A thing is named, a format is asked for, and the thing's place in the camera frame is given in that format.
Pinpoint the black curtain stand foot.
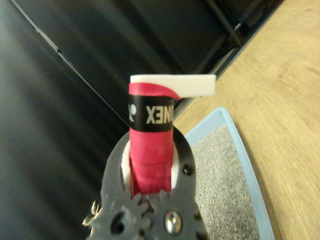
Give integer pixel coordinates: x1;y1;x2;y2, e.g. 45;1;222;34
174;46;243;121

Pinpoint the black curtain stand pole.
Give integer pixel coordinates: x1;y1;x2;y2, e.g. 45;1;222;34
9;0;131;126
206;0;243;48

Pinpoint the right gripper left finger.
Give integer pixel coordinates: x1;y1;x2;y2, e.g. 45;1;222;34
89;136;152;240

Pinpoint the blue litter tray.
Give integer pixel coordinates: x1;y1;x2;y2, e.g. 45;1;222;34
186;106;276;240

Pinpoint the white scoop with red handle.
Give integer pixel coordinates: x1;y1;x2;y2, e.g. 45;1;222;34
127;74;217;198

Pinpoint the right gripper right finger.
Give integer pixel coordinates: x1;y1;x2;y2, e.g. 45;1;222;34
149;124;208;240

